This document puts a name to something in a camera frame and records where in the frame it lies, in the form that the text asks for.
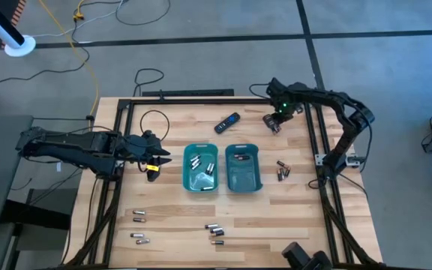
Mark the black aluminium table frame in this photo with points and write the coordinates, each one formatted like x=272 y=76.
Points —
x=219 y=101

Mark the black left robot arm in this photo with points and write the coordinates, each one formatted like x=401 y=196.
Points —
x=73 y=150

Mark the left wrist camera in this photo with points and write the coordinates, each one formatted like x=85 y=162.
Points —
x=152 y=172

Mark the green teal plastic bin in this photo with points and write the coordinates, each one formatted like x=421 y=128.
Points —
x=201 y=180

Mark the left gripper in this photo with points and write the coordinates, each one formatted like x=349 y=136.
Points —
x=137 y=148

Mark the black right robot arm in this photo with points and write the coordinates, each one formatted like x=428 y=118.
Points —
x=328 y=98

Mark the blue teal plastic bin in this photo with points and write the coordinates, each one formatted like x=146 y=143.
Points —
x=244 y=180

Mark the white pole with round base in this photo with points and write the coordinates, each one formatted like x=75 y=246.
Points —
x=21 y=48

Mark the black power strip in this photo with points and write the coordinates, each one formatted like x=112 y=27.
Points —
x=186 y=92

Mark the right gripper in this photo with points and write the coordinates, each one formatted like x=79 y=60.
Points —
x=285 y=111

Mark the black remote control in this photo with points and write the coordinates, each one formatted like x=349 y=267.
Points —
x=226 y=123

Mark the black boxy object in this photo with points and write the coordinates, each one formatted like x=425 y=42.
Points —
x=298 y=257

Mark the grey desk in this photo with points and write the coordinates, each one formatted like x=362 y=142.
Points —
x=2 y=168

